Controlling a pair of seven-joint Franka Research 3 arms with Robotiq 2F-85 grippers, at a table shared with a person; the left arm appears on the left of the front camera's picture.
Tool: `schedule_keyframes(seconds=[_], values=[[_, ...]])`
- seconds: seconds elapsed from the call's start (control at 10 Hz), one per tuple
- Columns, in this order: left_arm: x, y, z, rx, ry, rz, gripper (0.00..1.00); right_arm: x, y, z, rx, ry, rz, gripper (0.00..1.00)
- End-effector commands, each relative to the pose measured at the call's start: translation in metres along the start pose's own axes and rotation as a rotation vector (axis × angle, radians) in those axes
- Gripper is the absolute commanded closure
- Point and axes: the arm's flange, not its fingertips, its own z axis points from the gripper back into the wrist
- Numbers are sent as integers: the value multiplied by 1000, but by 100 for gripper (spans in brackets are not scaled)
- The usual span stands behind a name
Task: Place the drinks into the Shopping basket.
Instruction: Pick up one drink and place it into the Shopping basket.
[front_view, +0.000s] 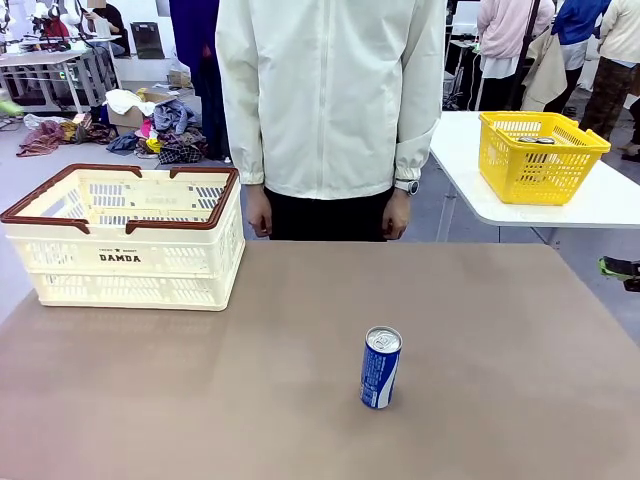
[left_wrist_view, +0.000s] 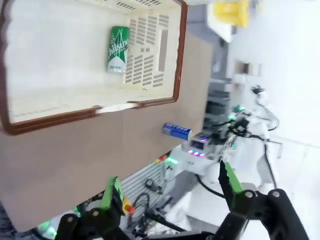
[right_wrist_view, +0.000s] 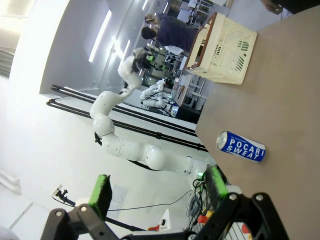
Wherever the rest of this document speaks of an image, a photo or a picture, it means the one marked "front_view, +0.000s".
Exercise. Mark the person's left hand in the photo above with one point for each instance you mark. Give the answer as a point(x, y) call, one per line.
point(397, 217)

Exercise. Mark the person's left forearm cream sleeve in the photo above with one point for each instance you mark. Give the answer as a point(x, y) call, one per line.
point(414, 150)

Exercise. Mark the silver can top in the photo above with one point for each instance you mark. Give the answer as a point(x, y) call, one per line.
point(527, 140)
point(546, 141)

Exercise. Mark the cream zip jacket torso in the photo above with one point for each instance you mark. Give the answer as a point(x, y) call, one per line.
point(325, 100)

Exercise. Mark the seated person in black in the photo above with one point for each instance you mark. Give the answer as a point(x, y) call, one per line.
point(105, 25)

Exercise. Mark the person in blue jacket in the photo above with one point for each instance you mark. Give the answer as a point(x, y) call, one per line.
point(575, 30)

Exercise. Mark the person in brown patterned trousers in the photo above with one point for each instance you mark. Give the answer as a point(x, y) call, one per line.
point(612, 85)

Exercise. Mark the silver wristwatch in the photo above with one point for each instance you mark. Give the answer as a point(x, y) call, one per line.
point(407, 186)

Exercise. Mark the yellow plastic basket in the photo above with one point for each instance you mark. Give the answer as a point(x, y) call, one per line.
point(545, 175)

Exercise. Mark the person's right forearm cream sleeve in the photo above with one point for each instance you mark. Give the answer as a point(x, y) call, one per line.
point(247, 150)

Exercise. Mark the blue Pocari Sweat can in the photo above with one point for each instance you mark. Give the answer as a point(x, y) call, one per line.
point(380, 372)

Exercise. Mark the dark blue clothed figure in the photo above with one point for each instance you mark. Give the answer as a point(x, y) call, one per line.
point(195, 50)

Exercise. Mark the grey background table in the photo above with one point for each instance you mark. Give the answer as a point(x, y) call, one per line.
point(45, 57)

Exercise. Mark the person's right hand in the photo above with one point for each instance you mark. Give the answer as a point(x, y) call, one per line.
point(260, 212)

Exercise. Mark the black trousers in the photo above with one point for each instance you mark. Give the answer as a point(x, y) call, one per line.
point(325, 220)

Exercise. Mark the brown cardboard box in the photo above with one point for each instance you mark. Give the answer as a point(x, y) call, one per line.
point(127, 117)

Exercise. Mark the person in pink sweater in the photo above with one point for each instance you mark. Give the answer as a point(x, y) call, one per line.
point(510, 35)

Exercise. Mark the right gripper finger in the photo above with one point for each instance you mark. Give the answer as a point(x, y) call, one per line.
point(612, 267)
point(633, 286)

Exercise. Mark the cream basket with brown rim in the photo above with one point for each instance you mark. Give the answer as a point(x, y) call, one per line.
point(120, 280)

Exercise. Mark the pile of colourful clothes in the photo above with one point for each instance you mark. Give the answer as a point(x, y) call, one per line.
point(170, 135)

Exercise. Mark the white side table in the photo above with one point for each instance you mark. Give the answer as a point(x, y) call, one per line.
point(465, 165)

